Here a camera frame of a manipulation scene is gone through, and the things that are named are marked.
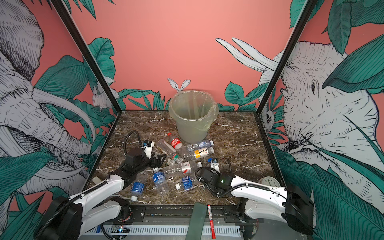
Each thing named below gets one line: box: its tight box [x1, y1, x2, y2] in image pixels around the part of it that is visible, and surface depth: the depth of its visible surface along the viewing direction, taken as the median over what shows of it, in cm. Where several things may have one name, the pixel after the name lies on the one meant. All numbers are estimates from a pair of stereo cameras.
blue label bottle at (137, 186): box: [130, 172, 147, 202], surface depth 79 cm
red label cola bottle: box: [171, 138, 183, 150], surface depth 97 cm
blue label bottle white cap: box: [152, 167, 170, 194], surface depth 83 cm
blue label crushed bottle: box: [175, 175, 199, 191], surface depth 81 cm
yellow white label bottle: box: [193, 147, 215, 159], surface depth 95 cm
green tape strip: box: [185, 202, 208, 240], surface depth 73 cm
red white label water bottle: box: [163, 161, 202, 177], surface depth 88 cm
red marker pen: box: [207, 204, 216, 239], surface depth 73 cm
